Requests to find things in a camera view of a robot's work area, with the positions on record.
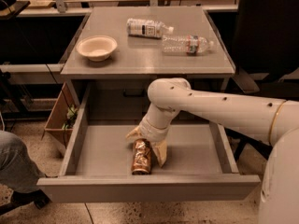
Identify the brown cardboard box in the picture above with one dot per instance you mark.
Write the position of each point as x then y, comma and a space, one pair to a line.
58, 117

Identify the person's leg in jeans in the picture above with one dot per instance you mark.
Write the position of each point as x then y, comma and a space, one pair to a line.
17, 170

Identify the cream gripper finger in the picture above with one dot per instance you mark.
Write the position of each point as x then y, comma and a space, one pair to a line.
135, 133
160, 151

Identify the green item in box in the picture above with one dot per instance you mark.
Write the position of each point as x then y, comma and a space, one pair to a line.
71, 117

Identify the clear plastic water bottle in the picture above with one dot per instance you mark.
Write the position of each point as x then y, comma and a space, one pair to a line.
185, 44

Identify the black left drawer handle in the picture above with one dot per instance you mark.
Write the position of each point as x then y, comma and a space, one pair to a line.
133, 93

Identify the white labelled plastic bottle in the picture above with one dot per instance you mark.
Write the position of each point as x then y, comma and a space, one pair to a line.
147, 28

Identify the grey cabinet counter unit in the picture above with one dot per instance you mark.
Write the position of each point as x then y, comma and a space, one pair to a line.
142, 58

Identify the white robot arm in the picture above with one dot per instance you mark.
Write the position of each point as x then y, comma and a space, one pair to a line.
270, 120

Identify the black office chair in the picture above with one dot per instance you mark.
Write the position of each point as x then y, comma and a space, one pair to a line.
265, 47

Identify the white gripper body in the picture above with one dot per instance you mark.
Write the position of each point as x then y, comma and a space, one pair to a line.
151, 132

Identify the black shoe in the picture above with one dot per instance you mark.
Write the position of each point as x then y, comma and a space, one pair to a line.
39, 198

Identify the grey open top drawer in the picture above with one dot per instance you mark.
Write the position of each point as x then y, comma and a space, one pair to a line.
96, 168

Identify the white paper bowl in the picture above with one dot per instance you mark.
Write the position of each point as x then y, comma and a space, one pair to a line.
97, 48

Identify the crushed orange soda can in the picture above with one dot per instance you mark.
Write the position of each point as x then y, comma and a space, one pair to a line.
141, 164

